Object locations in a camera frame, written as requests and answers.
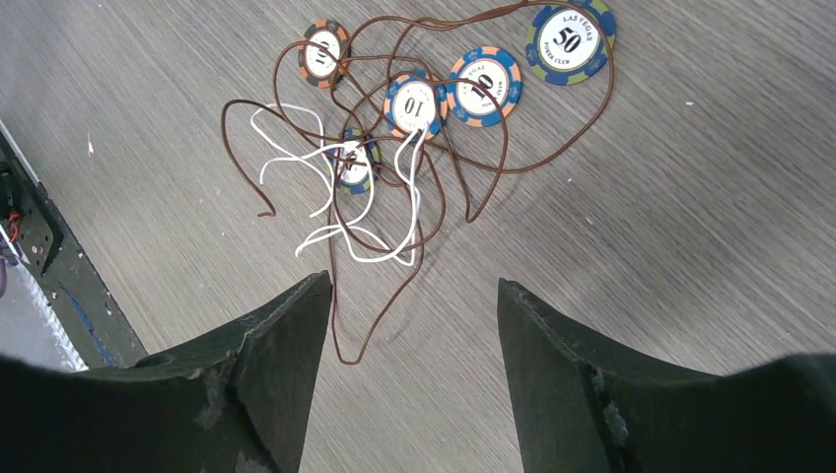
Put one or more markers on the poker chip red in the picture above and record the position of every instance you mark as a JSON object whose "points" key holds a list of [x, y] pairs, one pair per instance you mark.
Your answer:
{"points": [[327, 41]]}

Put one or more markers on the poker chip blue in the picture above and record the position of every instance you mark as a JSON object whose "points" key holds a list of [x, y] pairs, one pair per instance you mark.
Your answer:
{"points": [[566, 46]]}

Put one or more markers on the poker chip purple middle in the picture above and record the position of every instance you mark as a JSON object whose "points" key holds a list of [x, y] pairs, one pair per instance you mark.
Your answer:
{"points": [[413, 103]]}

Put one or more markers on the poker chip purple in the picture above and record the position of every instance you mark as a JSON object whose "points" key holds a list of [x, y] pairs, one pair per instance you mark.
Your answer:
{"points": [[413, 103], [485, 86]]}

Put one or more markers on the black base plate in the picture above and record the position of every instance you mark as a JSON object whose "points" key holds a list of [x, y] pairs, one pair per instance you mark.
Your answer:
{"points": [[56, 310]]}

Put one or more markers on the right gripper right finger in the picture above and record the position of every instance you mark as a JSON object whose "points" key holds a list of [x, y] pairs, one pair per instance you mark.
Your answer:
{"points": [[583, 402]]}

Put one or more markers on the poker chip purple upper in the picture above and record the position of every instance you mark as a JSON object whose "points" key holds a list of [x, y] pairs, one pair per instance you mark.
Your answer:
{"points": [[485, 86]]}

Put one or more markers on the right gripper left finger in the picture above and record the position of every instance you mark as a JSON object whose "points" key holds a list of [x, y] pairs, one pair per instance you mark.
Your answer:
{"points": [[235, 399]]}

